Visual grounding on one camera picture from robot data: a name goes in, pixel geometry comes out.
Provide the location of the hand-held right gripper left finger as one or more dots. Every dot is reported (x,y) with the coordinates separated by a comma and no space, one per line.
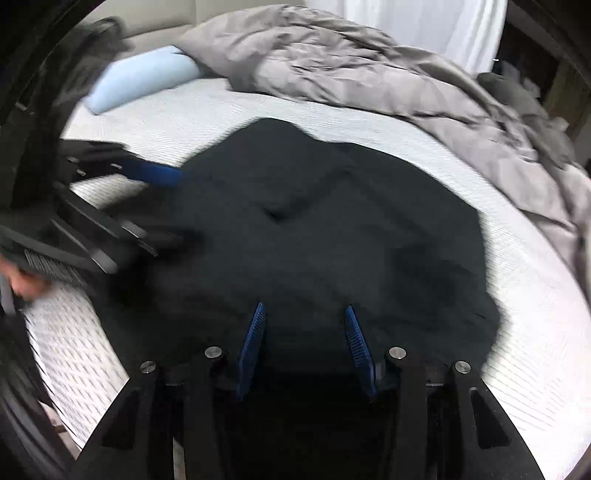
(251,346)

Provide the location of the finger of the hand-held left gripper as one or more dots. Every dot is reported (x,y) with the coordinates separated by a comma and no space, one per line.
(106,235)
(157,174)

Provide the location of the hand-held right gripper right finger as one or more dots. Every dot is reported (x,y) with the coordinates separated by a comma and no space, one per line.
(358,346)

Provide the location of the black pants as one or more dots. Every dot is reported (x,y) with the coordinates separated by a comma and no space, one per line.
(300,230)

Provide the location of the person's left hand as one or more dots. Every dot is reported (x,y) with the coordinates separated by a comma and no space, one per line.
(23,284)

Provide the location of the light blue pillow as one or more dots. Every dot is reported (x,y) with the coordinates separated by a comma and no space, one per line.
(138,78)

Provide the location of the beige padded headboard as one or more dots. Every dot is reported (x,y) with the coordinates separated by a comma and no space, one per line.
(152,14)

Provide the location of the grey duvet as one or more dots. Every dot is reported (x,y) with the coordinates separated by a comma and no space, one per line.
(346,69)

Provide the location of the white curtain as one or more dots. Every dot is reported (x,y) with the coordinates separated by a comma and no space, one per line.
(415,23)

